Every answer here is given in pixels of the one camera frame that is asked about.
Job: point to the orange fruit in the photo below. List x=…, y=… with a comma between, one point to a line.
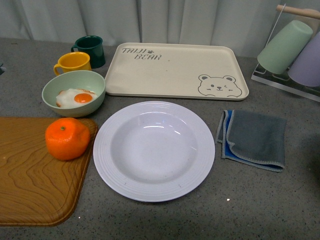
x=67, y=138

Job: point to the white round plate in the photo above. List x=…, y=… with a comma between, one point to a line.
x=154, y=151

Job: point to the cream bear tray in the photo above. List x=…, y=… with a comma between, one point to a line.
x=176, y=71

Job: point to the fake fried egg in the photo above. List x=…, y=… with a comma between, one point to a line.
x=74, y=97

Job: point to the light green bowl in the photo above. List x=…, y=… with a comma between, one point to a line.
x=79, y=79

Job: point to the grey blue cloth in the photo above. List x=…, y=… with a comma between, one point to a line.
x=252, y=138

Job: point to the dark green mug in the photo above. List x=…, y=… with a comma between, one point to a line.
x=93, y=46

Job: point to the yellow mug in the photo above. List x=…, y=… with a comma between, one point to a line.
x=73, y=61

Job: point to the white curtain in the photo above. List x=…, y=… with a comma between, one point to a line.
x=241, y=25

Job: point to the mint green cup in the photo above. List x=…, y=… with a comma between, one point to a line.
x=280, y=52

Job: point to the wooden cutting board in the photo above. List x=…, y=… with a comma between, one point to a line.
x=37, y=189

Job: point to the lavender cup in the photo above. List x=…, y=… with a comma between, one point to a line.
x=306, y=68

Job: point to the clear cup rack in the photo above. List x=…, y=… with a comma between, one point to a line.
x=282, y=81

